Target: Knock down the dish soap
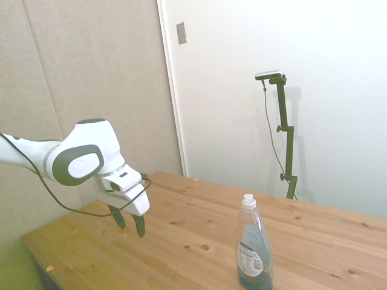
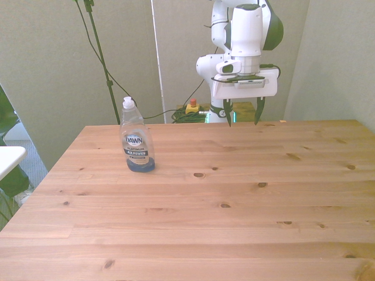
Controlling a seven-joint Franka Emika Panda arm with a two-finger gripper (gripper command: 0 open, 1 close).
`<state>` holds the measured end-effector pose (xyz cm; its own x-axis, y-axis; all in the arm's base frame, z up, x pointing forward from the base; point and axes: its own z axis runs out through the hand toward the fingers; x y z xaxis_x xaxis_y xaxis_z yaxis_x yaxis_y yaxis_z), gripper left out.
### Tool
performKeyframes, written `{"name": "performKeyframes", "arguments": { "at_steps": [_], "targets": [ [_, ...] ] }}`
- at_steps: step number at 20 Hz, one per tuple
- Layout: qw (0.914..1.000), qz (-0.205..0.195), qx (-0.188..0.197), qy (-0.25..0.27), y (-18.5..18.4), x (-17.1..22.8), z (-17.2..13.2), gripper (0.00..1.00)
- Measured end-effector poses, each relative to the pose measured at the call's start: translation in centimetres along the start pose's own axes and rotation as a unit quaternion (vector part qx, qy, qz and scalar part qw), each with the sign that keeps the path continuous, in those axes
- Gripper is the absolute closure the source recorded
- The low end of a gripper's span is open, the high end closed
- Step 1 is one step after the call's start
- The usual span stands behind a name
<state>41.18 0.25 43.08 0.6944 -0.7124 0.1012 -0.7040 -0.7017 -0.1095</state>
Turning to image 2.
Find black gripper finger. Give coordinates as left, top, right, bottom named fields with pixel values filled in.
left=222, top=98, right=234, bottom=128
left=254, top=96, right=266, bottom=126

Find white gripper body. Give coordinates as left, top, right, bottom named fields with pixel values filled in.
left=212, top=67, right=279, bottom=100

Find clear Dawn dish soap bottle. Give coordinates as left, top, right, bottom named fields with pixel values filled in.
left=119, top=96, right=156, bottom=173

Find yellow emergency stop button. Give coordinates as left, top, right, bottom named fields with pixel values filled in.
left=185, top=98, right=201, bottom=115

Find white vertical partition strip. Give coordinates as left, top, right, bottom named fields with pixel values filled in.
left=150, top=0, right=168, bottom=124

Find black tripod stand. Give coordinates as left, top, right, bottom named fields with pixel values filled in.
left=74, top=0, right=122, bottom=125

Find white shoe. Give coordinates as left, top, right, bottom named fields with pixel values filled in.
left=13, top=189, right=32, bottom=206

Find white side table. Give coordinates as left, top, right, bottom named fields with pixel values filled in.
left=0, top=146, right=28, bottom=181

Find coiled dark cables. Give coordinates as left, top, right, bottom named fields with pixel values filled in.
left=171, top=108, right=210, bottom=124

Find long black cable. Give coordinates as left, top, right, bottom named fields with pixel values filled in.
left=74, top=0, right=206, bottom=120

